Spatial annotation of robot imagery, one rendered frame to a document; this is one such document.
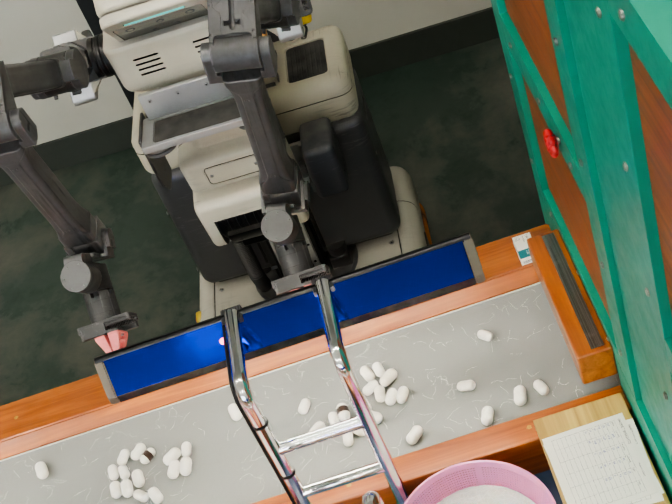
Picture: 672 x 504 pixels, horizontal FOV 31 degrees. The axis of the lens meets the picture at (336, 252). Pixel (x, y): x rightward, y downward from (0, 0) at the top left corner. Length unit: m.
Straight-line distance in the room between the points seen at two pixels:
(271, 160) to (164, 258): 1.77
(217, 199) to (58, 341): 1.26
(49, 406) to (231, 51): 0.88
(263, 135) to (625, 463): 0.78
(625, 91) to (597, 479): 0.88
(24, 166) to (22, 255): 2.08
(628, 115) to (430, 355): 1.07
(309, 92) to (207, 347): 1.04
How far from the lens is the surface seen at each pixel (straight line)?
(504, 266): 2.29
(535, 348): 2.18
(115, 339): 2.25
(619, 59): 1.18
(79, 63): 2.37
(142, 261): 3.86
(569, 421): 2.02
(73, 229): 2.23
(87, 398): 2.41
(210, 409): 2.30
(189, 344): 1.91
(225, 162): 2.59
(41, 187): 2.12
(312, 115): 2.84
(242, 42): 1.89
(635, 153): 1.26
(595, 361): 2.01
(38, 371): 3.71
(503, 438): 2.04
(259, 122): 2.00
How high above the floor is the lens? 2.39
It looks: 42 degrees down
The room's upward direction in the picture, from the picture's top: 23 degrees counter-clockwise
